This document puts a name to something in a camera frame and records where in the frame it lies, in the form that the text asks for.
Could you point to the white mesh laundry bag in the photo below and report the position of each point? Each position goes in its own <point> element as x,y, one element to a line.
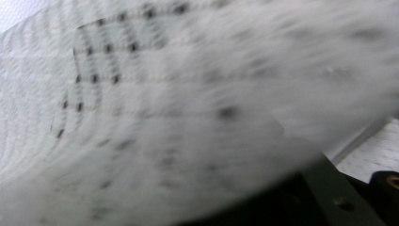
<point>188,109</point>

